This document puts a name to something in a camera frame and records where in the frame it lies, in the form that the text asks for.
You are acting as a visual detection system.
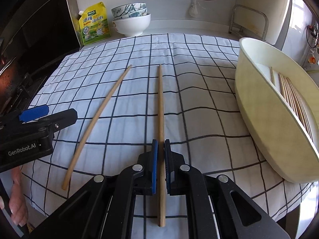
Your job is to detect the white ceramic bowl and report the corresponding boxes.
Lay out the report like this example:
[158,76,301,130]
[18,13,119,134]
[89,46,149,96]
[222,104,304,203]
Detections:
[112,14,151,37]

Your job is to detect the white long-handled brush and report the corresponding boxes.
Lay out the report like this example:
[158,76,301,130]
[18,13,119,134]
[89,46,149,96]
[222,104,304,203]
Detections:
[188,0,199,18]

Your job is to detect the white cutting board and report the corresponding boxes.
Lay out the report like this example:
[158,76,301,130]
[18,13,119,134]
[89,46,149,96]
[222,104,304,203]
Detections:
[236,0,290,45]

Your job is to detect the white checkered cloth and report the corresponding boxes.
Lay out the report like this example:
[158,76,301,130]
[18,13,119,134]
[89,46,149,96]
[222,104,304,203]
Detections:
[22,33,318,238]

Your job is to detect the blue patterned bowl lower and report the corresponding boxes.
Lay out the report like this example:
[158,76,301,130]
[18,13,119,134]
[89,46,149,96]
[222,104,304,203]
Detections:
[114,8,147,20]

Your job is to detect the blue patterned bowl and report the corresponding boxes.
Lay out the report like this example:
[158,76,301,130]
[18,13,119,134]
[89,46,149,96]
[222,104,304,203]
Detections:
[111,2,147,18]
[114,8,147,20]

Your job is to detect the wooden chopstick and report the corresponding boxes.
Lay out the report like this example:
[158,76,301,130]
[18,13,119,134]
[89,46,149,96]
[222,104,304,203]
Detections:
[61,64,133,191]
[157,64,166,227]

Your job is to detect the yellow detergent refill pouch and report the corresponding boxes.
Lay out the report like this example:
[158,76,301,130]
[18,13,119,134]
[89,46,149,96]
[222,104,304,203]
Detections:
[79,2,111,45]

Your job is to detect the person's left hand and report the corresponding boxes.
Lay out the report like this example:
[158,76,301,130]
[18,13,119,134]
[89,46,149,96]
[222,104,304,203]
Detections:
[1,166,28,227]

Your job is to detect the blue patterned bowl upper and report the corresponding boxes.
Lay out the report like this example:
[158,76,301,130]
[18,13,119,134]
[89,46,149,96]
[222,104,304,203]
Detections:
[111,2,147,18]

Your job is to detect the cream round basin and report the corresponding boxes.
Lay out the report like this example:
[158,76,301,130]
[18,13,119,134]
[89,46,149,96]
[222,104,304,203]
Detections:
[235,37,318,183]

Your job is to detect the metal board rack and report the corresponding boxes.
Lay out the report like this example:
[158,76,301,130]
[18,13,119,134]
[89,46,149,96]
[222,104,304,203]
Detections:
[228,4,269,40]

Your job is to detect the gas valve with hose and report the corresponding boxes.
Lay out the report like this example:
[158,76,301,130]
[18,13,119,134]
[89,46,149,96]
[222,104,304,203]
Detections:
[303,22,318,71]

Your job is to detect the black range hood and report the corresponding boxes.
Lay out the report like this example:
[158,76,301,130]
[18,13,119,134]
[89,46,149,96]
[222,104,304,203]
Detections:
[1,0,81,62]

